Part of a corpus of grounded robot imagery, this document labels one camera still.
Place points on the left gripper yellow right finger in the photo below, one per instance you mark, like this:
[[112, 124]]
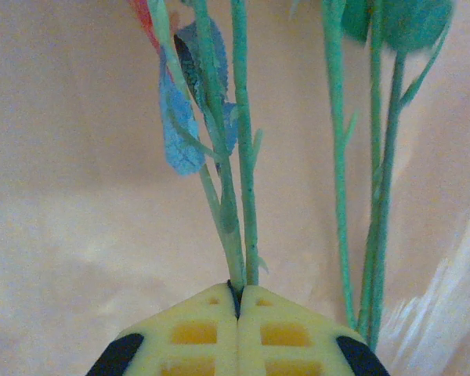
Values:
[[282, 317]]

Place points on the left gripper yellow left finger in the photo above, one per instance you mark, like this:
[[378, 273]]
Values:
[[203, 321]]

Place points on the artificial flower bunch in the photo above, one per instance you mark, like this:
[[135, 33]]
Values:
[[241, 117]]

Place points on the orange wrapping paper sheet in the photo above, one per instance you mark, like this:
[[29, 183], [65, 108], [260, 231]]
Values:
[[62, 156]]

